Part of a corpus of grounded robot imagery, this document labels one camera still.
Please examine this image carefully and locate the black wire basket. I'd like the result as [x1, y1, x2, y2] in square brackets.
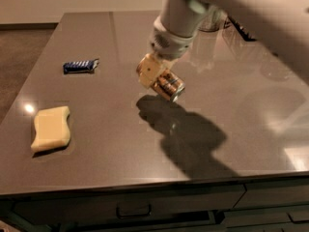
[229, 16, 256, 42]

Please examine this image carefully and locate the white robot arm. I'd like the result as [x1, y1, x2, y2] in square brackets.
[137, 0, 309, 87]

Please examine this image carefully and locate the orange soda can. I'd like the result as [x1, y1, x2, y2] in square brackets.
[152, 69, 185, 102]

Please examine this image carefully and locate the blue snack bar wrapper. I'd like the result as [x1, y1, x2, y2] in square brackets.
[63, 59, 99, 74]

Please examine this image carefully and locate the grey metal flower pot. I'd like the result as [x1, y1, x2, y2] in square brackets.
[199, 6, 225, 32]

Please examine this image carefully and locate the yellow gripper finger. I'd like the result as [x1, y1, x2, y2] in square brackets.
[136, 53, 167, 89]

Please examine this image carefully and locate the yellow sponge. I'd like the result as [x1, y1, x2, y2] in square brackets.
[31, 106, 70, 153]

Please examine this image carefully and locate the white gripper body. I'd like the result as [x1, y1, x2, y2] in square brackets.
[150, 17, 194, 61]

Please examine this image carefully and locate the black drawer handle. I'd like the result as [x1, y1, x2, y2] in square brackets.
[116, 202, 152, 219]

